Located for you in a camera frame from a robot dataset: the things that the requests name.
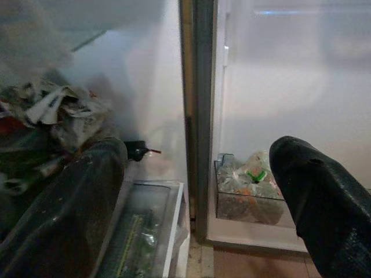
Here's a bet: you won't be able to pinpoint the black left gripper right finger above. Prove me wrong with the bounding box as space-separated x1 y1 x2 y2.
268 135 371 278

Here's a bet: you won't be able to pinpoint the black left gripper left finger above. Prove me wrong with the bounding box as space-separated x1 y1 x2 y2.
0 137 129 278

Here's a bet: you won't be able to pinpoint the white fridge door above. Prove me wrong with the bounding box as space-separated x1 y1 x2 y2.
191 0 371 255

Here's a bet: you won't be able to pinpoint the white fridge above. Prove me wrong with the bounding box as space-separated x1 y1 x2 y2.
0 0 198 278

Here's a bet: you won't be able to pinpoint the glass fridge shelf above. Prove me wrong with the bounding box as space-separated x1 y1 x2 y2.
0 17 111 70

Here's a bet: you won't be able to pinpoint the dark green plastic bag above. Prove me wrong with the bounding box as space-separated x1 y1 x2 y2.
0 127 76 200

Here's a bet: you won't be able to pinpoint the green bag clip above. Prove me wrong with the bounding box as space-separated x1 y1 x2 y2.
246 170 266 184

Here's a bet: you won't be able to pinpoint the clear bag of vegetables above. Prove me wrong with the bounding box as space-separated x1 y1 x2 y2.
216 149 286 224

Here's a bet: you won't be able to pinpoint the green leafy vegetables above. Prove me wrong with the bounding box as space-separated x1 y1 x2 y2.
114 210 159 278

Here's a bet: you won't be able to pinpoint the clear door bin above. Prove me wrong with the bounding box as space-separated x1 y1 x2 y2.
213 152 288 225

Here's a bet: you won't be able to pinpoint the clear crisper drawer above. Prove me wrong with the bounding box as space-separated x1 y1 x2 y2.
98 179 186 278

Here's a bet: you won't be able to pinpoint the black object with red tip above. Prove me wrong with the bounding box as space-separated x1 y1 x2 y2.
124 140 163 162

